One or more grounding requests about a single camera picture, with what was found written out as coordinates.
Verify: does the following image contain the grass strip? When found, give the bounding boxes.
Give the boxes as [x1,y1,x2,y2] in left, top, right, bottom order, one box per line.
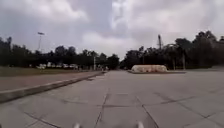
[0,66,91,78]

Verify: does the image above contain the tall floodlight pole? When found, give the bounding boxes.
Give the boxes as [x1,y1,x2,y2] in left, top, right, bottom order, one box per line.
[36,31,46,53]

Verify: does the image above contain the lattice tower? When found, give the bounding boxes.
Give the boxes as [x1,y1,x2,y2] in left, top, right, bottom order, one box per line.
[157,33,163,50]

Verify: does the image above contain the reddish brown paved strip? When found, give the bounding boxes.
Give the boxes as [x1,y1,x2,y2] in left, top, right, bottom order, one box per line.
[0,70,103,93]

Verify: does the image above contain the row of trees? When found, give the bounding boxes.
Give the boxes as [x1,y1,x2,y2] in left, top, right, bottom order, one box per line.
[0,30,224,71]

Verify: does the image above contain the grey concrete slab pavement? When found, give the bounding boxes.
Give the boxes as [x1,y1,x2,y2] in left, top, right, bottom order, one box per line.
[0,68,224,128]

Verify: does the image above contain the grey concrete kerb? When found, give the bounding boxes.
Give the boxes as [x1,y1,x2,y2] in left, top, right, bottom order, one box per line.
[0,70,107,104]

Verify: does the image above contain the pale pole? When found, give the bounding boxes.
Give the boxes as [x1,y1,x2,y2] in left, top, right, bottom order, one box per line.
[92,55,97,71]

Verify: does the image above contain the row of parked vehicles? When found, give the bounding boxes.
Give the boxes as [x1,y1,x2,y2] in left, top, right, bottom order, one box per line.
[35,61,81,70]

